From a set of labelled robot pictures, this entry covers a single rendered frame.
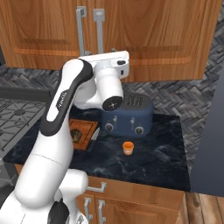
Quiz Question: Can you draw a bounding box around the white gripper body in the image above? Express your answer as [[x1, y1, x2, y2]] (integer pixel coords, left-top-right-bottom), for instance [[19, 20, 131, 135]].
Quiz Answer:
[[79, 50, 130, 67]]

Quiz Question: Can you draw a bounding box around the wooden base cabinet door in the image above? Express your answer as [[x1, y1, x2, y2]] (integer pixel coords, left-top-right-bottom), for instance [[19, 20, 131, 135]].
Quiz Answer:
[[75, 192, 97, 224], [94, 197, 179, 224]]

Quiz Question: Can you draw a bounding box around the wooden cutting board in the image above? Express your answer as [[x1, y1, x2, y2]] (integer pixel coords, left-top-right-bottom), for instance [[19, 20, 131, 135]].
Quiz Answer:
[[67, 118, 100, 151]]

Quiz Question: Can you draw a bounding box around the dark brown round item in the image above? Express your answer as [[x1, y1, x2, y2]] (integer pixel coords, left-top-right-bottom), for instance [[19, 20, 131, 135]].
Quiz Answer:
[[70, 129, 87, 144]]

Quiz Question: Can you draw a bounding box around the grey drawer handle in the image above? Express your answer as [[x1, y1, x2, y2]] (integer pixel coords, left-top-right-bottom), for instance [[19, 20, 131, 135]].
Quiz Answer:
[[86, 181, 108, 193]]

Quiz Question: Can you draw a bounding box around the wide wooden wall cabinet door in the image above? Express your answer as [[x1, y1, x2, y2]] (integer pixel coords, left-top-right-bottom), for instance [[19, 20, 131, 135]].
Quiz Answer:
[[85, 0, 223, 83]]

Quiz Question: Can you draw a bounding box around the straight grey cabinet door handle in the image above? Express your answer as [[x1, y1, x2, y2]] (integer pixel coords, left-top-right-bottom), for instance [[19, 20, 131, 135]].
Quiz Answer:
[[93, 8, 106, 55]]

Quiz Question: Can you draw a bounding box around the dark blue toaster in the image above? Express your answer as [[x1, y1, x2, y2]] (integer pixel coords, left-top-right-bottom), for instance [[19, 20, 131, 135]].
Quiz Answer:
[[100, 92, 155, 137]]

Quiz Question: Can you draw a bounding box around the wooden drawer front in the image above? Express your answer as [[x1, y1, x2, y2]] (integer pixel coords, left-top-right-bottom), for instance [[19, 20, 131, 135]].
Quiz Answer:
[[86, 175, 186, 212]]

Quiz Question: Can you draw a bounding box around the grey base cabinet handle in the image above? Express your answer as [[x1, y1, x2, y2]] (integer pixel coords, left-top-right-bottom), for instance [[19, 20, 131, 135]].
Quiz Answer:
[[97, 199, 107, 224], [83, 197, 94, 224]]

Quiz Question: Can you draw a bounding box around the tilted grey cabinet door handle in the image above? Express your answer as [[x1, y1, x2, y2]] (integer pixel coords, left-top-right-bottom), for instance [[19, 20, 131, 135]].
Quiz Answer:
[[75, 5, 92, 57]]

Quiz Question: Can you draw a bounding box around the black gas hob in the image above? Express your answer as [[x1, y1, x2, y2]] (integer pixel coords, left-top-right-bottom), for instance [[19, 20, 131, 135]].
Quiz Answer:
[[0, 87, 51, 153]]

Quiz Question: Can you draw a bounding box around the small orange jar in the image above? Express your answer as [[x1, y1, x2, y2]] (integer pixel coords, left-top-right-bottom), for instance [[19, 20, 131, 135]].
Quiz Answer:
[[122, 141, 135, 157]]

